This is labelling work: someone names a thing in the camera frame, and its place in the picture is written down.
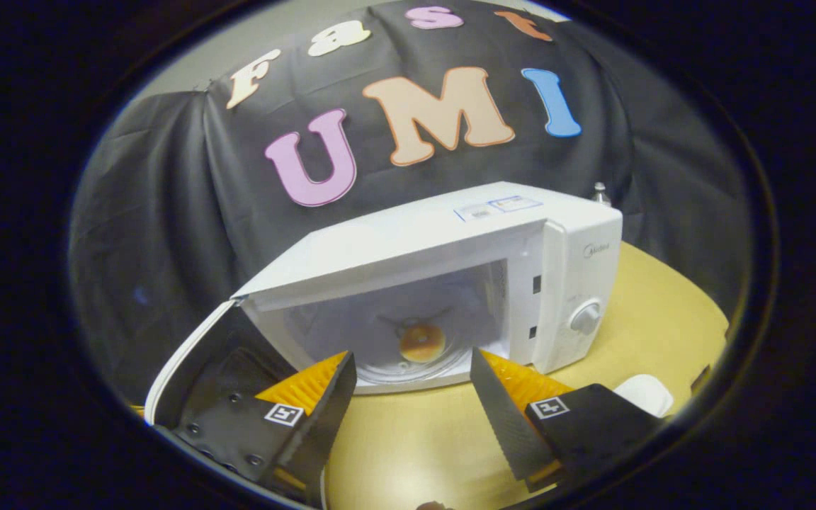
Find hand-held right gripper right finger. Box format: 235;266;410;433
470;347;664;494

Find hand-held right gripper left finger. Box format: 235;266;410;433
174;351;358;508

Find round orange bun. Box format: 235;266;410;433
399;324;446;363

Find white microwave oven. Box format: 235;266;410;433
144;181;623;426

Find white square plate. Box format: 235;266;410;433
613;374;674;419

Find black backdrop cloth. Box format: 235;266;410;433
68;4;756;404

